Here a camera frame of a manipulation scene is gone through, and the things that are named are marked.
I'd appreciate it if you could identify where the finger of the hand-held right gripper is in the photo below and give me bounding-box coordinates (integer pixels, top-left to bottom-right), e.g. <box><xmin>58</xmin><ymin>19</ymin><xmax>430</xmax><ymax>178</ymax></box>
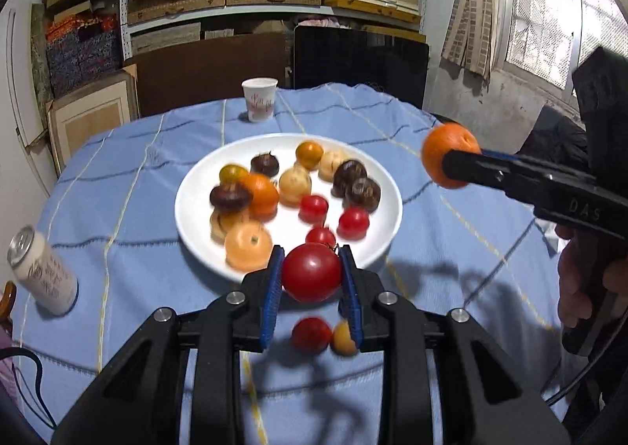
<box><xmin>478</xmin><ymin>148</ymin><xmax>528</xmax><ymax>162</ymax></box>
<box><xmin>442</xmin><ymin>150</ymin><xmax>521</xmax><ymax>190</ymax></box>

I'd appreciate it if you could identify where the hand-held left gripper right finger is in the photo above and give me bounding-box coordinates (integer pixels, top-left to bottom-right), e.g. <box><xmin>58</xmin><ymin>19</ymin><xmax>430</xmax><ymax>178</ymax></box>
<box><xmin>338</xmin><ymin>245</ymin><xmax>572</xmax><ymax>445</ymax></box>

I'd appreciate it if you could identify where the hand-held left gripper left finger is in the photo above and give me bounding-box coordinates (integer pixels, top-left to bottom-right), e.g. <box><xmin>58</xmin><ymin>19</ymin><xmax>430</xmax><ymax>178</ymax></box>
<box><xmin>51</xmin><ymin>245</ymin><xmax>286</xmax><ymax>445</ymax></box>

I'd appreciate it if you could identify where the large orange tangerine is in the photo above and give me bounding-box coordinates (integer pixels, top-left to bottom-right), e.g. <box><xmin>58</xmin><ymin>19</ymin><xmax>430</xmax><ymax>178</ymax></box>
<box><xmin>421</xmin><ymin>123</ymin><xmax>482</xmax><ymax>189</ymax></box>

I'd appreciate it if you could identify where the red cherry tomato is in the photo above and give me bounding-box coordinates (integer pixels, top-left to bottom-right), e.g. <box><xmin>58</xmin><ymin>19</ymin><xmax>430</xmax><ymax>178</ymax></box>
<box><xmin>337</xmin><ymin>207</ymin><xmax>371</xmax><ymax>240</ymax></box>
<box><xmin>291</xmin><ymin>317</ymin><xmax>333</xmax><ymax>352</ymax></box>
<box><xmin>299</xmin><ymin>194</ymin><xmax>330</xmax><ymax>224</ymax></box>
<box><xmin>281</xmin><ymin>244</ymin><xmax>343</xmax><ymax>304</ymax></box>
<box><xmin>305</xmin><ymin>226</ymin><xmax>337</xmax><ymax>249</ymax></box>

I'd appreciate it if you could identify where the pale yellow round fruit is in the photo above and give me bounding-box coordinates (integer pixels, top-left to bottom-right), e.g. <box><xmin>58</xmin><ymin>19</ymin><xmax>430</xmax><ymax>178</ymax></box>
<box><xmin>279</xmin><ymin>165</ymin><xmax>312</xmax><ymax>207</ymax></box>
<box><xmin>225</xmin><ymin>220</ymin><xmax>274</xmax><ymax>272</ymax></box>

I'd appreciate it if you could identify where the white oval plate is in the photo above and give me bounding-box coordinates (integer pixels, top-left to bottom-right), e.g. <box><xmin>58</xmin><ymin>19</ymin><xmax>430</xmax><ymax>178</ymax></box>
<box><xmin>175</xmin><ymin>133</ymin><xmax>403</xmax><ymax>283</ymax></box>

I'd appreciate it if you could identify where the orange tangerine with stem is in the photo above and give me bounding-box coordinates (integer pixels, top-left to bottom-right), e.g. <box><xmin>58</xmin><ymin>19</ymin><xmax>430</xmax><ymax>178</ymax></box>
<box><xmin>243</xmin><ymin>172</ymin><xmax>280</xmax><ymax>220</ymax></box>

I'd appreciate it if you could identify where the dark brown water chestnut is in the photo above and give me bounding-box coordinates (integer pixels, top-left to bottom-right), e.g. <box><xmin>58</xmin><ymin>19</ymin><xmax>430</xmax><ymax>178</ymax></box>
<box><xmin>343</xmin><ymin>177</ymin><xmax>382</xmax><ymax>211</ymax></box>
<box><xmin>250</xmin><ymin>153</ymin><xmax>281</xmax><ymax>177</ymax></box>
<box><xmin>210</xmin><ymin>182</ymin><xmax>253</xmax><ymax>211</ymax></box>
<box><xmin>332</xmin><ymin>159</ymin><xmax>368</xmax><ymax>198</ymax></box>

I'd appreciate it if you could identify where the yellow-orange cherry tomato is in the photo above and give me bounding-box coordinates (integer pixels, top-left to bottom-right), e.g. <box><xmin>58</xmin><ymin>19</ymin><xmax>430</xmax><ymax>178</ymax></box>
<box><xmin>219</xmin><ymin>163</ymin><xmax>250</xmax><ymax>185</ymax></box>
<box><xmin>295</xmin><ymin>141</ymin><xmax>324</xmax><ymax>170</ymax></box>

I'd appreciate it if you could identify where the person's right hand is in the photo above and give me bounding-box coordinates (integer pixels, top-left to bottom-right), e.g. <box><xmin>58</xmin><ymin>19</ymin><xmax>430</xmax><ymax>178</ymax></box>
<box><xmin>556</xmin><ymin>224</ymin><xmax>628</xmax><ymax>328</ymax></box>

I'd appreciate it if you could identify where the small tan fruit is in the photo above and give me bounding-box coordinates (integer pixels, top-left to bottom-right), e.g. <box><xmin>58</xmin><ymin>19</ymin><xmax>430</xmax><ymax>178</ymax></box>
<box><xmin>330</xmin><ymin>320</ymin><xmax>358</xmax><ymax>356</ymax></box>

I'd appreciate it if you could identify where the dark cloth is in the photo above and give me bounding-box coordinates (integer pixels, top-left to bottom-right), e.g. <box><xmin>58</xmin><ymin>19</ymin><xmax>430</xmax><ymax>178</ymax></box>
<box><xmin>520</xmin><ymin>104</ymin><xmax>590</xmax><ymax>171</ymax></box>

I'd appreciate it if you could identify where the pale peeled water chestnut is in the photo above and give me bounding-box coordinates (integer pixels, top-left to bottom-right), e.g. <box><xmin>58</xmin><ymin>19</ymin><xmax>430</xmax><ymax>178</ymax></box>
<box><xmin>318</xmin><ymin>149</ymin><xmax>351</xmax><ymax>182</ymax></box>
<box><xmin>210</xmin><ymin>209</ymin><xmax>251</xmax><ymax>244</ymax></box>

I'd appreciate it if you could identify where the barred window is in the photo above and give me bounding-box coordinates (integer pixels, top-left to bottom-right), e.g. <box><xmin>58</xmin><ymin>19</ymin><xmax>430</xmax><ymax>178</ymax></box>
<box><xmin>493</xmin><ymin>0</ymin><xmax>628</xmax><ymax>104</ymax></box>

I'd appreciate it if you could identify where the beige patterned curtain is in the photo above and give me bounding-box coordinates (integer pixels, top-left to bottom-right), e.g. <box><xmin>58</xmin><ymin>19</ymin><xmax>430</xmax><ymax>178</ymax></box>
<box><xmin>442</xmin><ymin>0</ymin><xmax>506</xmax><ymax>80</ymax></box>

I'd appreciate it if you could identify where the black panel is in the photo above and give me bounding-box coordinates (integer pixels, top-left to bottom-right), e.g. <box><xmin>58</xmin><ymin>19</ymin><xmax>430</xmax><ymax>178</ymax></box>
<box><xmin>293</xmin><ymin>26</ymin><xmax>430</xmax><ymax>109</ymax></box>

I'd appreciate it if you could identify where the stack of yellow wooden boards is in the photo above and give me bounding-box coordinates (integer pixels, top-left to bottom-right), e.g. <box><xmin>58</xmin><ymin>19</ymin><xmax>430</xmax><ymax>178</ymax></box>
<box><xmin>324</xmin><ymin>0</ymin><xmax>423</xmax><ymax>24</ymax></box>

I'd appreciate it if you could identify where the white paper cup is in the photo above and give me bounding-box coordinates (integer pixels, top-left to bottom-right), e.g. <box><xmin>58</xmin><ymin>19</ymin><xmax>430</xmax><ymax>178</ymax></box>
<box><xmin>242</xmin><ymin>78</ymin><xmax>278</xmax><ymax>123</ymax></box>

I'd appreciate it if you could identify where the white drink can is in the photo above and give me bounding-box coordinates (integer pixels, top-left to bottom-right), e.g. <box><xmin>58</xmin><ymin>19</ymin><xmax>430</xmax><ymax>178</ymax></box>
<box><xmin>7</xmin><ymin>225</ymin><xmax>79</xmax><ymax>316</ymax></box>

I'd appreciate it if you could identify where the brown board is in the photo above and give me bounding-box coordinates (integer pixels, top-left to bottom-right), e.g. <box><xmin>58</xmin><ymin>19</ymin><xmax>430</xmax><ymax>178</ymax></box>
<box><xmin>122</xmin><ymin>31</ymin><xmax>288</xmax><ymax>118</ymax></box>

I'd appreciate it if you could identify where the wooden chair part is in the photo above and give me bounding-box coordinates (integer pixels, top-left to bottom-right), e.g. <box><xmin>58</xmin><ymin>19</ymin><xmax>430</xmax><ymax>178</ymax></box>
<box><xmin>0</xmin><ymin>280</ymin><xmax>18</xmax><ymax>328</ymax></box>

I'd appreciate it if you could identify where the grey woven box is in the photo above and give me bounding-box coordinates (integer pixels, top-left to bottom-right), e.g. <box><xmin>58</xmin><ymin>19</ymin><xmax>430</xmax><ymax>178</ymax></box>
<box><xmin>131</xmin><ymin>23</ymin><xmax>202</xmax><ymax>55</ymax></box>

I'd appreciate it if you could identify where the blue patterned fabric box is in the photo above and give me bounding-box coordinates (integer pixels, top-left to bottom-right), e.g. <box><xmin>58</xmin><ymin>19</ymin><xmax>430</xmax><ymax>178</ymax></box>
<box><xmin>46</xmin><ymin>40</ymin><xmax>84</xmax><ymax>97</ymax></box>
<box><xmin>78</xmin><ymin>30</ymin><xmax>123</xmax><ymax>85</ymax></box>

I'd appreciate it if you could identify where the white board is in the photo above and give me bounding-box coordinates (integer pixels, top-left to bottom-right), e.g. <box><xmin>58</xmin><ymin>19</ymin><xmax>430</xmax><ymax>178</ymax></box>
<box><xmin>6</xmin><ymin>8</ymin><xmax>47</xmax><ymax>146</ymax></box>

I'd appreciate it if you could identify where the orange patterned fabric box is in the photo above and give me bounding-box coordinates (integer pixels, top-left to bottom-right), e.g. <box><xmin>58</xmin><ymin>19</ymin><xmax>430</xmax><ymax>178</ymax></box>
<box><xmin>46</xmin><ymin>15</ymin><xmax>119</xmax><ymax>40</ymax></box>

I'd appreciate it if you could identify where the green marbled board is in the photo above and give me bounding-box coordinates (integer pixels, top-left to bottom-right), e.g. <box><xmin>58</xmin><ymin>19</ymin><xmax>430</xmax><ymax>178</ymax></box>
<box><xmin>30</xmin><ymin>3</ymin><xmax>54</xmax><ymax>102</ymax></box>

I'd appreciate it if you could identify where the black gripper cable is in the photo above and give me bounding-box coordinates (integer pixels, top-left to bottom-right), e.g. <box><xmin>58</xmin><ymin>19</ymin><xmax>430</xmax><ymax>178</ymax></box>
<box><xmin>0</xmin><ymin>347</ymin><xmax>57</xmax><ymax>429</ymax></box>
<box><xmin>542</xmin><ymin>354</ymin><xmax>597</xmax><ymax>407</ymax></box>

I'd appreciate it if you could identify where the wooden picture frame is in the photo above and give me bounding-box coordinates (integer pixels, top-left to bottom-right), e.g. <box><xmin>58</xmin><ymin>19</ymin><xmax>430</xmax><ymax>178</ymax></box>
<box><xmin>46</xmin><ymin>74</ymin><xmax>141</xmax><ymax>171</ymax></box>

